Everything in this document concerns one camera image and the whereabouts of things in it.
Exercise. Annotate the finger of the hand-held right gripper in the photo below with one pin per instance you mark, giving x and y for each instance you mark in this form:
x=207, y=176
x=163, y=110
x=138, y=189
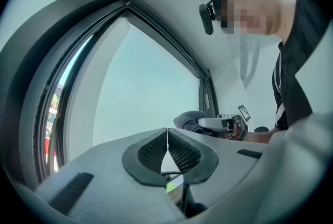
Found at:
x=210, y=123

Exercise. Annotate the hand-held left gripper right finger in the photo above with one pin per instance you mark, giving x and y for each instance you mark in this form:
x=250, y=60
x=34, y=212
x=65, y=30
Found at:
x=229, y=165

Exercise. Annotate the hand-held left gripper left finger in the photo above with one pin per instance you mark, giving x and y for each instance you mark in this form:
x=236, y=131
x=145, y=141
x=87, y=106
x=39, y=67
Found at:
x=109, y=178

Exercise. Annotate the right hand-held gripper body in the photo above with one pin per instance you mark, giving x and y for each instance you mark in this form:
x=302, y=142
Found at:
x=240, y=125

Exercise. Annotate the dark blue cleaning cloth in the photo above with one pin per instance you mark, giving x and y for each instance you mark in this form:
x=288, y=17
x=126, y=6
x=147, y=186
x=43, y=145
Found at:
x=187, y=119

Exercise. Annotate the person's right forearm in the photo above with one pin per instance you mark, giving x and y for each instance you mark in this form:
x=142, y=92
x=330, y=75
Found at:
x=257, y=137

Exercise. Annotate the person's black shirt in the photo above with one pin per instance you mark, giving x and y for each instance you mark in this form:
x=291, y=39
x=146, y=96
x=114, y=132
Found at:
x=294, y=74

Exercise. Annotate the person's head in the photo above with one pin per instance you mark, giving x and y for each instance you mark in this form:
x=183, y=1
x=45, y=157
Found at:
x=281, y=20

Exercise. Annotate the black head-mounted camera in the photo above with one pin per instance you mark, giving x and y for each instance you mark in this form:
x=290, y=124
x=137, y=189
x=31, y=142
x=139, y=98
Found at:
x=206, y=19

